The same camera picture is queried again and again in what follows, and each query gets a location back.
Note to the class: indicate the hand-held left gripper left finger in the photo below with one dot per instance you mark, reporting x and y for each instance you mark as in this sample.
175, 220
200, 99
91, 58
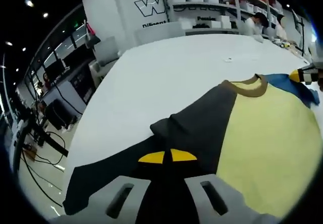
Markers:
151, 196

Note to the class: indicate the office desk counter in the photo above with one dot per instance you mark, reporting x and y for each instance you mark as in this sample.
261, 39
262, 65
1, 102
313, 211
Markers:
63, 90

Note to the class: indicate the white chair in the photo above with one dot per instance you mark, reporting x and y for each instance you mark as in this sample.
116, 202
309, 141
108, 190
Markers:
106, 52

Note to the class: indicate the yellow blue black garment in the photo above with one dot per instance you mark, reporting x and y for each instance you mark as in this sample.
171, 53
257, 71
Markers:
265, 138

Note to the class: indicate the yellow white tabletop clutter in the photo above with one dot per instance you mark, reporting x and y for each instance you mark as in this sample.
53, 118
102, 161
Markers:
285, 45

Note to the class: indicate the grey metal shelving rack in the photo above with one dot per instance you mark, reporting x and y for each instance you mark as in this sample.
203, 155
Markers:
268, 9
234, 2

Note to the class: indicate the black office chair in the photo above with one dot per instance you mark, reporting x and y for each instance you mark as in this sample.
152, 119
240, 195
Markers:
59, 113

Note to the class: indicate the black tripod stand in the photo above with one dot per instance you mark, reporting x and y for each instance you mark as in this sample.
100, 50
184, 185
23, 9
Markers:
54, 144

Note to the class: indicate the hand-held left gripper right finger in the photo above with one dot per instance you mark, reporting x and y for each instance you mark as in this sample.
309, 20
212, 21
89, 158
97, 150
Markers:
193, 198

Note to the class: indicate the round ceiling light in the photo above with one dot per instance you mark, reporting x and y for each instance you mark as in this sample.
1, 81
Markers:
8, 43
29, 2
45, 14

